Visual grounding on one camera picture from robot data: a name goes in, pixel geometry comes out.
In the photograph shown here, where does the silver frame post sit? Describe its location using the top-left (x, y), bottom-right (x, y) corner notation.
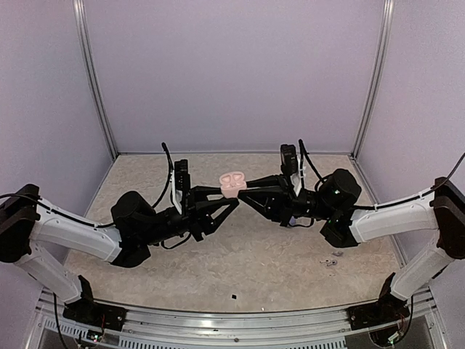
top-left (73, 0), bottom-right (119, 161)
top-left (351, 0), bottom-right (395, 161)

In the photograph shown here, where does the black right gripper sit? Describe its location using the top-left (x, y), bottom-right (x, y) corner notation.
top-left (237, 174), bottom-right (335, 228)

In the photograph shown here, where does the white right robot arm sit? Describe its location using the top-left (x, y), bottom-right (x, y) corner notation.
top-left (238, 169), bottom-right (464, 323)

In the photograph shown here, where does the purple earbud near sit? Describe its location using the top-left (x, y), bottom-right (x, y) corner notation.
top-left (320, 260), bottom-right (338, 268)

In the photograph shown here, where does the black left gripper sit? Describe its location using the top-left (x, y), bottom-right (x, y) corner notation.
top-left (140, 186), bottom-right (239, 246)

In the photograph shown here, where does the left silver frame post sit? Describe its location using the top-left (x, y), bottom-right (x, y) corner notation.
top-left (73, 0), bottom-right (119, 161)

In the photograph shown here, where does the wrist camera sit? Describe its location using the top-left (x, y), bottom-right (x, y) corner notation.
top-left (171, 159), bottom-right (190, 214)
top-left (280, 144), bottom-right (305, 196)

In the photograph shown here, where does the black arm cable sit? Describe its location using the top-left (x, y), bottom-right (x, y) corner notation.
top-left (0, 141), bottom-right (175, 228)
top-left (297, 138), bottom-right (465, 212)

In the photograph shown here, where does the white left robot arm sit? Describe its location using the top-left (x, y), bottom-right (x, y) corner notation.
top-left (1, 184), bottom-right (239, 324)

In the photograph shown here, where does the right silver frame post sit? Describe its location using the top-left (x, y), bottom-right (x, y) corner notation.
top-left (351, 0), bottom-right (395, 161)

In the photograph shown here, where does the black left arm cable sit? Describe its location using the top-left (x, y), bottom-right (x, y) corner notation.
top-left (0, 141), bottom-right (175, 228)

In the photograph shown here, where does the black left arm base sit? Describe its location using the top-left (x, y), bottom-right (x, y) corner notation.
top-left (63, 276), bottom-right (127, 332)

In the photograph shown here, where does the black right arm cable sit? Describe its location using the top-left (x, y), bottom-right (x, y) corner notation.
top-left (297, 138), bottom-right (465, 212)

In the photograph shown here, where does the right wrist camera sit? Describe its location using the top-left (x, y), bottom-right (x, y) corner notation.
top-left (280, 144), bottom-right (305, 196)

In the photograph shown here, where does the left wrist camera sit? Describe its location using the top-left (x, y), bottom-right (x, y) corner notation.
top-left (171, 159), bottom-right (190, 214)

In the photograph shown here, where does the pink earbud charging case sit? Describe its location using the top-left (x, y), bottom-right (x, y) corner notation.
top-left (219, 172), bottom-right (247, 198)

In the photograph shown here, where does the silver front aluminium rail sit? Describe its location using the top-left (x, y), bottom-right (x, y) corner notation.
top-left (25, 289), bottom-right (449, 348)

